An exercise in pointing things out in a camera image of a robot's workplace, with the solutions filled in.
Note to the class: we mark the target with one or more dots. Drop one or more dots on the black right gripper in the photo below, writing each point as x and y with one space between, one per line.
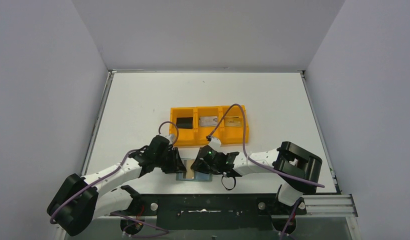
204 162

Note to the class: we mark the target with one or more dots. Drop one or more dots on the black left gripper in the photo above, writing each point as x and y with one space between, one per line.
171 157

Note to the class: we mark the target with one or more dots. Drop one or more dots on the green card holder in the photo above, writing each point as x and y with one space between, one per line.
199 176

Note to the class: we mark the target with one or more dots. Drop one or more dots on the silver VIP card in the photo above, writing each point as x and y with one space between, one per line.
208 121

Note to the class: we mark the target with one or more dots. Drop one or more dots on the gold card with stripe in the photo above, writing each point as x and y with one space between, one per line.
233 121

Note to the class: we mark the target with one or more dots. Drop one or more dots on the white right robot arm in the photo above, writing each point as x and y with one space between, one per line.
299 168

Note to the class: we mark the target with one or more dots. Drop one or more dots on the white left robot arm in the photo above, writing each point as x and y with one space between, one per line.
82 199

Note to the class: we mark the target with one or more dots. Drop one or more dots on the yellow three-compartment bin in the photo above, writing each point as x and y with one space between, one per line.
198 135

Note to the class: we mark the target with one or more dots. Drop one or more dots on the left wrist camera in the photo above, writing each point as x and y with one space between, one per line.
172 138

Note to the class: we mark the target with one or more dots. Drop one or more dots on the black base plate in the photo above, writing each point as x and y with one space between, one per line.
260 211

